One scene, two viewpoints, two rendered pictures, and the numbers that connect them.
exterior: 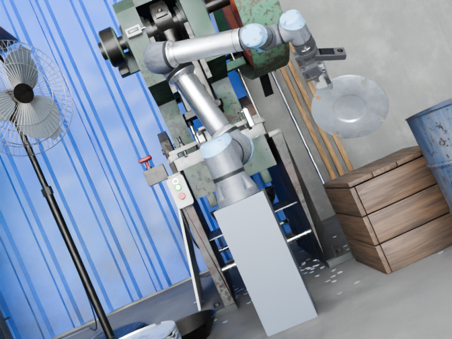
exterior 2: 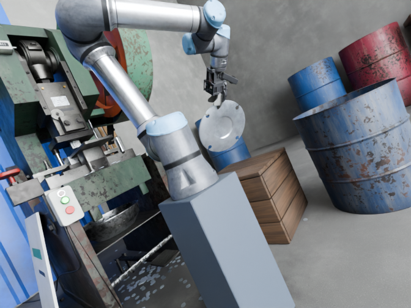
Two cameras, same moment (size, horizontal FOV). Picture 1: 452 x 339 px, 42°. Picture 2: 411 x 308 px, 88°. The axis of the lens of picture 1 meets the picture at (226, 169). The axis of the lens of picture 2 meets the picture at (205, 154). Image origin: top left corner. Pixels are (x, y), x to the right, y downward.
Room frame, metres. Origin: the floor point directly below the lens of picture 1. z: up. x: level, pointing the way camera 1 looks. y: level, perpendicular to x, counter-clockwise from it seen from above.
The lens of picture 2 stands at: (1.55, 0.39, 0.56)
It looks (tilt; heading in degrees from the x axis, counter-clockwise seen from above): 3 degrees down; 315
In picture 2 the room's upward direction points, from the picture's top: 25 degrees counter-clockwise
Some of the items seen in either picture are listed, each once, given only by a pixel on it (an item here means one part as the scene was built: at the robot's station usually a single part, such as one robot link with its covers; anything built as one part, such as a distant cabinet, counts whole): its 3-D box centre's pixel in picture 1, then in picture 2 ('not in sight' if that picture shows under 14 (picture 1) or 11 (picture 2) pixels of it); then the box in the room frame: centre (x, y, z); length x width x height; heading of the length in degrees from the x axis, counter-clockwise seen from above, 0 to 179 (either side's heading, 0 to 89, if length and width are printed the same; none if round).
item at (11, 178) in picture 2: (147, 165); (13, 181); (2.60, 0.31, 0.72); 0.07 x 0.06 x 0.08; 2
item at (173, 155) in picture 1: (180, 147); (47, 170); (2.84, 0.16, 0.76); 0.17 x 0.06 x 0.10; 92
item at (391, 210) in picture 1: (396, 205); (252, 195); (2.27, -0.54, 0.18); 0.40 x 0.38 x 0.35; 4
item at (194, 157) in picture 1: (219, 148); (88, 172); (2.84, -0.01, 0.68); 0.45 x 0.30 x 0.06; 92
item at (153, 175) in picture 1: (161, 185); (32, 204); (2.60, 0.29, 0.62); 0.10 x 0.06 x 0.20; 92
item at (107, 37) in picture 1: (120, 49); not in sight; (2.85, 0.24, 1.31); 0.22 x 0.12 x 0.22; 2
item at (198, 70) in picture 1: (189, 78); (60, 109); (2.80, -0.01, 1.04); 0.17 x 0.15 x 0.30; 2
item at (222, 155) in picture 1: (220, 155); (170, 137); (2.04, 0.00, 0.62); 0.13 x 0.12 x 0.14; 156
